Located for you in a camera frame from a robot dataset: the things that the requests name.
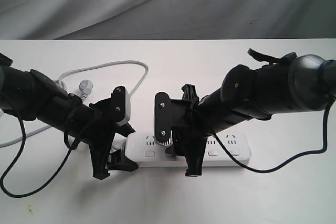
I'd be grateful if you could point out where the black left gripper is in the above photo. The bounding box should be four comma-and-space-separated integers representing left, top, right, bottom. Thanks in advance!
89, 86, 139, 180

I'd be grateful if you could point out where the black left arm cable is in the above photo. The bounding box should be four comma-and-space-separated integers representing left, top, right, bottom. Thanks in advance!
0, 92, 106, 197

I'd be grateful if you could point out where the grey power cord with plug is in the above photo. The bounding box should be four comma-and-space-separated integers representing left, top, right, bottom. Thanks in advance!
0, 60, 149, 148

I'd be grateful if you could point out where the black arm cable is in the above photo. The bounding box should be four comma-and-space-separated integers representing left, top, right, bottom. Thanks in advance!
188, 48, 331, 174
0, 92, 106, 197

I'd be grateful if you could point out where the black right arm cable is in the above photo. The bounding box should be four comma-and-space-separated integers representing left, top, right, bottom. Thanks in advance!
188, 48, 331, 174

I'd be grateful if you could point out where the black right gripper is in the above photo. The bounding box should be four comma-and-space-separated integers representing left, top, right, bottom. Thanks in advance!
154, 84, 207, 177

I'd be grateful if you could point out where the grey backdrop cloth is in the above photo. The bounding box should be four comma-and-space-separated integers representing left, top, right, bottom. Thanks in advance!
1, 0, 335, 40

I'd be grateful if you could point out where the white five-socket power strip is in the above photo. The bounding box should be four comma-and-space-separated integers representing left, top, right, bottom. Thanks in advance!
111, 130, 251, 168

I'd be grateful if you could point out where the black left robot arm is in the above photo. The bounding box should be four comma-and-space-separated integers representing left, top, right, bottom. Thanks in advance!
1, 55, 138, 180

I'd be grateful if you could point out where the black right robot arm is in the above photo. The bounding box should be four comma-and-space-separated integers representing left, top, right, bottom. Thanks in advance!
154, 49, 335, 177

